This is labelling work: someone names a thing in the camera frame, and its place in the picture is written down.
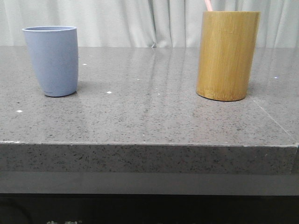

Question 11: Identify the bamboo cylinder holder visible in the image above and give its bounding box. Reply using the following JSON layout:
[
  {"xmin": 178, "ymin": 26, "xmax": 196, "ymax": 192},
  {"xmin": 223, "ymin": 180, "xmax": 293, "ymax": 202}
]
[{"xmin": 196, "ymin": 11, "xmax": 260, "ymax": 101}]

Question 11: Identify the pink chopstick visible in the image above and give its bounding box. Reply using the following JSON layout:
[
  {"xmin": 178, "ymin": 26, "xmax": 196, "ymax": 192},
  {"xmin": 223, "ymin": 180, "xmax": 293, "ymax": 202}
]
[{"xmin": 205, "ymin": 0, "xmax": 213, "ymax": 12}]

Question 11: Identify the white curtain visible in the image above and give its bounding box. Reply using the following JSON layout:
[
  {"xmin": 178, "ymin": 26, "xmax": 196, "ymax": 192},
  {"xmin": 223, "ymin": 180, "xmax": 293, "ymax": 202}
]
[{"xmin": 0, "ymin": 0, "xmax": 299, "ymax": 48}]

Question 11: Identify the blue plastic cup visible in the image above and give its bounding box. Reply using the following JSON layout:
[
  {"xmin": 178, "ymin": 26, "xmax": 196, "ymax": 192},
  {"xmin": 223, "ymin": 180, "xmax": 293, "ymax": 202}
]
[{"xmin": 22, "ymin": 26, "xmax": 78, "ymax": 97}]

